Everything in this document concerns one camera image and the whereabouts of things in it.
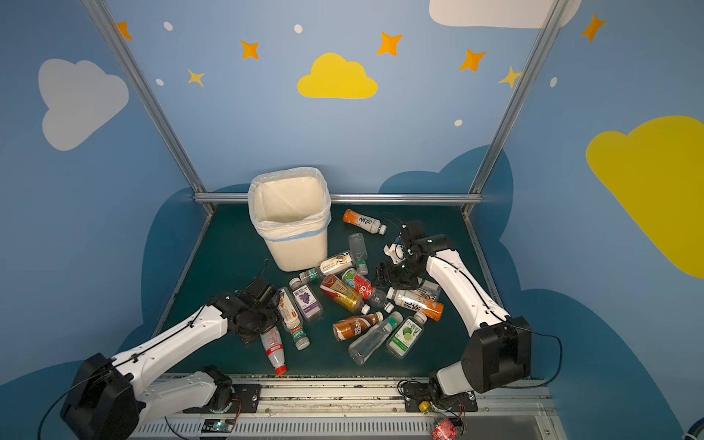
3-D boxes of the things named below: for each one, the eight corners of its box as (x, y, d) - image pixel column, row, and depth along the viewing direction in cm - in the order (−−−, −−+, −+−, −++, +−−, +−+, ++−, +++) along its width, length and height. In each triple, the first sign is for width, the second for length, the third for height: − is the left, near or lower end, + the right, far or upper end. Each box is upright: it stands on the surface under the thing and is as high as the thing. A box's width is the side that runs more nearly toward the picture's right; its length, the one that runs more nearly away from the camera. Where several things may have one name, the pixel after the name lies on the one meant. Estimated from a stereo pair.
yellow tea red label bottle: (317, 288, 95) (316, 283, 92) (330, 276, 98) (329, 271, 95) (358, 324, 87) (358, 319, 85) (370, 309, 91) (371, 305, 88)
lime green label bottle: (383, 349, 84) (383, 347, 82) (409, 308, 92) (411, 305, 90) (403, 364, 81) (404, 362, 79) (429, 321, 89) (430, 318, 88)
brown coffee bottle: (335, 342, 84) (335, 338, 81) (331, 326, 87) (331, 322, 84) (384, 327, 87) (386, 323, 85) (379, 312, 90) (380, 308, 88)
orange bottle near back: (342, 221, 118) (341, 214, 115) (347, 214, 121) (346, 208, 118) (383, 237, 113) (384, 231, 110) (387, 230, 116) (388, 223, 112)
